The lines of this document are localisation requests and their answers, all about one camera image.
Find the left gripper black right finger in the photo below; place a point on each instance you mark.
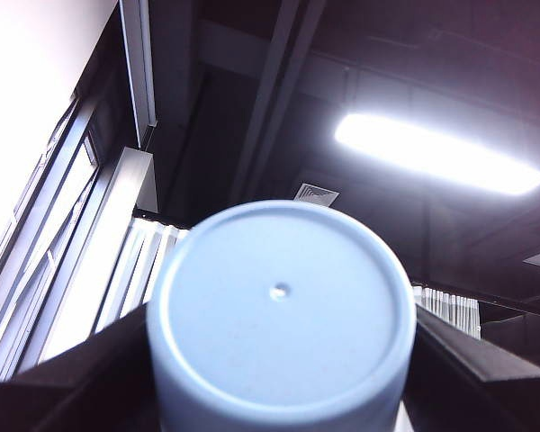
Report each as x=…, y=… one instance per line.
x=486, y=396

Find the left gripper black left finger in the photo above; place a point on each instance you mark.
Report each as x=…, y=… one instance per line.
x=72, y=387

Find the blue ribbed plastic cup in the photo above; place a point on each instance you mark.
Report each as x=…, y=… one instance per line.
x=279, y=324

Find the white vertical blinds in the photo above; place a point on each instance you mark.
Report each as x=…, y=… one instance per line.
x=139, y=261
x=450, y=310

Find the long ceiling light panel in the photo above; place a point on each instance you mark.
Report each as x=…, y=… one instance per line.
x=432, y=153

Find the square ceiling air vent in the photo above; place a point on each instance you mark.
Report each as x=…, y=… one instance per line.
x=317, y=194

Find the grey ceiling beam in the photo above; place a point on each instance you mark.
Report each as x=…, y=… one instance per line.
x=283, y=81

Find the large window with frame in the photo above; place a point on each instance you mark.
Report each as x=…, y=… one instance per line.
x=40, y=234

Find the metal hanging ceiling rail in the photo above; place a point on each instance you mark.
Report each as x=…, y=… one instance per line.
x=139, y=67

